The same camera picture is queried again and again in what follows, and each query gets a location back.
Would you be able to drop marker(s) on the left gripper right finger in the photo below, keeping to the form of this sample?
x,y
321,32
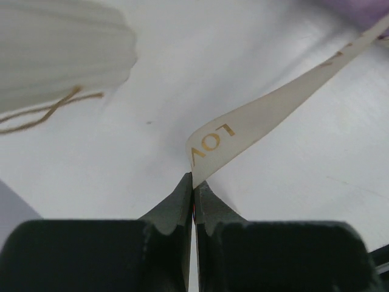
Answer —
x,y
235,254

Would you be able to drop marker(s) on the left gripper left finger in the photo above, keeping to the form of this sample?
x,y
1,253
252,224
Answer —
x,y
151,253

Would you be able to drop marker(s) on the cream printed ribbon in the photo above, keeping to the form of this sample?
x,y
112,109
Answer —
x,y
219,141

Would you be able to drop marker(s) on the purple wrapping paper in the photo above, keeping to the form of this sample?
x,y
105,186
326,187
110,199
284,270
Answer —
x,y
362,14

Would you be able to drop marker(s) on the white ribbed ceramic vase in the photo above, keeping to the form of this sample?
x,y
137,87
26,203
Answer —
x,y
54,53

